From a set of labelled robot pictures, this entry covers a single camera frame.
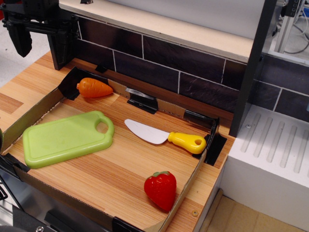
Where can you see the green plastic cutting board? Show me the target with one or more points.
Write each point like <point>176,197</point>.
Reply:
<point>68,138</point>

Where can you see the orange toy carrot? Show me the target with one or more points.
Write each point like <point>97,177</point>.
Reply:
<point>92,88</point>

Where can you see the white dish drainer sink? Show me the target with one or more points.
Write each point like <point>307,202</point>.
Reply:
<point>267,168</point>

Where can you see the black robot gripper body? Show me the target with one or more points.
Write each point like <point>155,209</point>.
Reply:
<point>41,16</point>

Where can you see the cardboard fence with black tape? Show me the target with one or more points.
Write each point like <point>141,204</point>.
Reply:
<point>105,189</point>

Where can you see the brass screw in counter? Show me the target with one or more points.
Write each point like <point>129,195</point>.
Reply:
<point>195,213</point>

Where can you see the yellow handled toy knife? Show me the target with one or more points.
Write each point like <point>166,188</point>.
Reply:
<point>192,143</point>

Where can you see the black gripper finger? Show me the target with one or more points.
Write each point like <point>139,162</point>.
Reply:
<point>61,47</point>
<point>20,37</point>

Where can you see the red toy strawberry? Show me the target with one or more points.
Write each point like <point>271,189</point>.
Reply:
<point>161,189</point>

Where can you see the aluminium frame with cables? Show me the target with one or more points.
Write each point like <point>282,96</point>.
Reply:
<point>291,35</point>

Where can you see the dark grey vertical post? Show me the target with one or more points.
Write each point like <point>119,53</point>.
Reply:
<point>255,60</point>

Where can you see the light wooden shelf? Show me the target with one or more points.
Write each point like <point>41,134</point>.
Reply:
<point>174,31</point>

